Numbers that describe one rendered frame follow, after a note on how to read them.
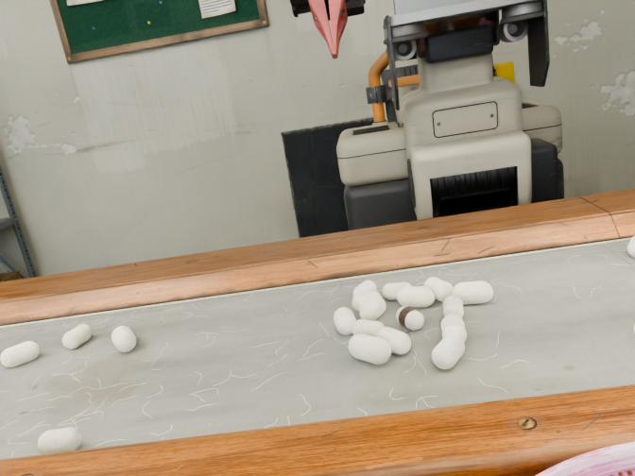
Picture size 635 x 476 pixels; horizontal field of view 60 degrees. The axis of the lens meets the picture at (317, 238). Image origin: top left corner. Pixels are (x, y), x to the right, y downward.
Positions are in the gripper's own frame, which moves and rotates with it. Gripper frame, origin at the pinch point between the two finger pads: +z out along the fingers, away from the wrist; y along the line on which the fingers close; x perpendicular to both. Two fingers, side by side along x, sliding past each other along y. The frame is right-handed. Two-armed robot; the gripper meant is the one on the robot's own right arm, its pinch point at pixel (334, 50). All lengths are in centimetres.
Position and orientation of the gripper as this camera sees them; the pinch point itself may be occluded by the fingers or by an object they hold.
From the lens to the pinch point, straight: 77.1
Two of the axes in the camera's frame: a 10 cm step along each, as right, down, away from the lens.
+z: 1.1, 9.8, -1.8
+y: 9.8, -1.4, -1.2
